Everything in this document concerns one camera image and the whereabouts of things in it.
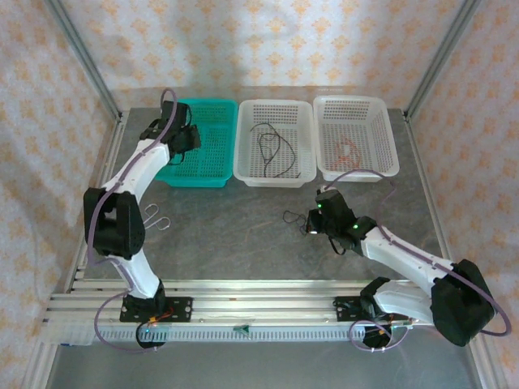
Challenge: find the thin dark cable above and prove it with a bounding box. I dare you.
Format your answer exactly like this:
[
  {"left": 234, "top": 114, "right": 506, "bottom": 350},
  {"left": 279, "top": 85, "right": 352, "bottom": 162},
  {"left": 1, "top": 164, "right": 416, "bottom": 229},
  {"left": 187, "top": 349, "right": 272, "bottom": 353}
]
[{"left": 282, "top": 209, "right": 312, "bottom": 237}]

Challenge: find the thin orange cable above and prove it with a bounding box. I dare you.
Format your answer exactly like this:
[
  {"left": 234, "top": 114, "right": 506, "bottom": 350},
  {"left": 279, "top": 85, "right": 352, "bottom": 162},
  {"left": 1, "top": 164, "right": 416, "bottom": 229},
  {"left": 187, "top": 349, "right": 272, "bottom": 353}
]
[{"left": 331, "top": 135, "right": 362, "bottom": 172}]

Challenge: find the thin black cable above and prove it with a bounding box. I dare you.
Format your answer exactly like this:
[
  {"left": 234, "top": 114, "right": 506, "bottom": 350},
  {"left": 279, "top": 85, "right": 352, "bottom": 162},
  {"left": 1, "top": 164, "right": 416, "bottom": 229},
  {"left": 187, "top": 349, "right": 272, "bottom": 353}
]
[
  {"left": 250, "top": 122, "right": 303, "bottom": 179},
  {"left": 259, "top": 132, "right": 283, "bottom": 178}
]

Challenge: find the teal perforated plastic basket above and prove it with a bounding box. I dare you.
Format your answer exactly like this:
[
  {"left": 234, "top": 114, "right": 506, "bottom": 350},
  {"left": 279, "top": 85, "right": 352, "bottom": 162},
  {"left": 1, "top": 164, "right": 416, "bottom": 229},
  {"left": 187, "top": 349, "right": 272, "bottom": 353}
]
[{"left": 156, "top": 98, "right": 239, "bottom": 190}]

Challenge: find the white perforated plastic basket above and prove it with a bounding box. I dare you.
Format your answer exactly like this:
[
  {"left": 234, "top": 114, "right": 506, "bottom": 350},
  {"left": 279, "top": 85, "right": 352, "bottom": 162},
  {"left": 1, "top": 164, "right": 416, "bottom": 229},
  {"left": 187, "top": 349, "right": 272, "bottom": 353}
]
[
  {"left": 312, "top": 95, "right": 401, "bottom": 182},
  {"left": 237, "top": 99, "right": 318, "bottom": 190}
]

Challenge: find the clear plastic cover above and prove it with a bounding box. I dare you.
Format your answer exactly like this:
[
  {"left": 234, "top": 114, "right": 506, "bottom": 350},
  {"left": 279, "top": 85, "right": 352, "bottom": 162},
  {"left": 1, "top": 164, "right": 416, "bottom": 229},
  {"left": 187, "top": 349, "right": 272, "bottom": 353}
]
[{"left": 41, "top": 318, "right": 97, "bottom": 348}]

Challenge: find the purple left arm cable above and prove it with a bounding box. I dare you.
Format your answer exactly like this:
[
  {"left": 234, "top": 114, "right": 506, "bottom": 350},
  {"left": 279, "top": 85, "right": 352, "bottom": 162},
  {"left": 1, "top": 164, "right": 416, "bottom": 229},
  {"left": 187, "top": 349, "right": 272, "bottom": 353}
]
[{"left": 92, "top": 88, "right": 180, "bottom": 354}]

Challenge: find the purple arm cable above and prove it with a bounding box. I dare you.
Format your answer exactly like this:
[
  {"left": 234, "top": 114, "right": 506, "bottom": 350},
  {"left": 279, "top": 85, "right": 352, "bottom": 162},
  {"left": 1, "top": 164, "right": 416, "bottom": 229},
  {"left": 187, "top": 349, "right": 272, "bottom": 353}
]
[
  {"left": 92, "top": 88, "right": 180, "bottom": 354},
  {"left": 323, "top": 169, "right": 511, "bottom": 354}
]

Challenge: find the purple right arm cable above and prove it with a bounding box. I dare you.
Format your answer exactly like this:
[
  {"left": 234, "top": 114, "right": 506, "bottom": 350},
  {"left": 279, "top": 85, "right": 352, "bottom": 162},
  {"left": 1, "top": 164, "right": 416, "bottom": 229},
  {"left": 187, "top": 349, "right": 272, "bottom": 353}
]
[{"left": 323, "top": 169, "right": 511, "bottom": 354}]

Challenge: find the thin grey cable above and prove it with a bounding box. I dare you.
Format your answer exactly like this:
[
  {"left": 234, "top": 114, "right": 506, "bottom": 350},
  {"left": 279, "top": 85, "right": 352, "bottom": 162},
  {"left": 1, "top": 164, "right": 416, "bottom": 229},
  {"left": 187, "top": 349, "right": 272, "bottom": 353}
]
[{"left": 143, "top": 203, "right": 172, "bottom": 231}]

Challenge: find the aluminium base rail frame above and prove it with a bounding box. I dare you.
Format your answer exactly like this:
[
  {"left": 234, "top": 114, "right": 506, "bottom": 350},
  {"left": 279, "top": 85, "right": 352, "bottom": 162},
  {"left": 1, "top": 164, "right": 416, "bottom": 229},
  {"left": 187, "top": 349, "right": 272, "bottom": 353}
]
[{"left": 40, "top": 278, "right": 435, "bottom": 325}]

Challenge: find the aluminium frame post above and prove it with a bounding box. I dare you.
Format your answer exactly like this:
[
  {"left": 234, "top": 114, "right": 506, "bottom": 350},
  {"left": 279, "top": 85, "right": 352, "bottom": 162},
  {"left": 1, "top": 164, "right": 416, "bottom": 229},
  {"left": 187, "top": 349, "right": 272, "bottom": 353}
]
[
  {"left": 43, "top": 0, "right": 125, "bottom": 122},
  {"left": 404, "top": 0, "right": 486, "bottom": 122}
]

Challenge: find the slotted grey cable duct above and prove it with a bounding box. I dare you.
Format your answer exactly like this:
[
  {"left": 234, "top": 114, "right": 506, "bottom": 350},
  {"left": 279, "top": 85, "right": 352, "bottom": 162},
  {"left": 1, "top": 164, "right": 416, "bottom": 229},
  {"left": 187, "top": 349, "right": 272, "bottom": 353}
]
[{"left": 95, "top": 323, "right": 409, "bottom": 344}]

